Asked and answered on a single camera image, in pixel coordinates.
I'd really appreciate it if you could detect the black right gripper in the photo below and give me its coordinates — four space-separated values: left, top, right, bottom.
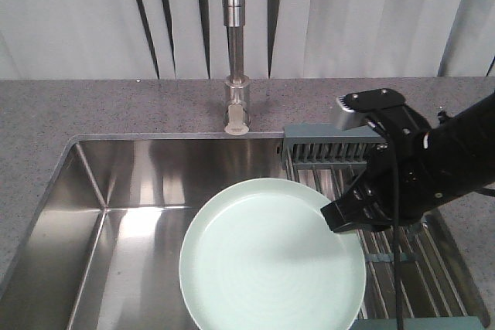
320 89 460 233

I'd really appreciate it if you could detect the light green round plate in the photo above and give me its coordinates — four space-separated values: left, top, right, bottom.
179 178 366 329

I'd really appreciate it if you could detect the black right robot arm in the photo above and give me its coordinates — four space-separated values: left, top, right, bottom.
321 88 494 233

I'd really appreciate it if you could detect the grey-blue dish drying rack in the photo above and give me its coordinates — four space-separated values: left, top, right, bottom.
281 124 494 329

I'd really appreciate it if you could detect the chrome kitchen faucet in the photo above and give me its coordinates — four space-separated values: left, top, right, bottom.
223 0 250 136

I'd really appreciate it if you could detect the stainless steel sink basin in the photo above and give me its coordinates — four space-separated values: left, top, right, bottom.
1 133 283 329

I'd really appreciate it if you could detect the white pleated curtain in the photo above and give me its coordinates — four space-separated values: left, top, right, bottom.
1 0 494 80

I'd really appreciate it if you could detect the black right camera cable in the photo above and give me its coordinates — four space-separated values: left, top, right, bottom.
367 117 407 330

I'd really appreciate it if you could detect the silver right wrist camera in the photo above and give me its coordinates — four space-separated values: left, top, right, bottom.
330 93 370 131

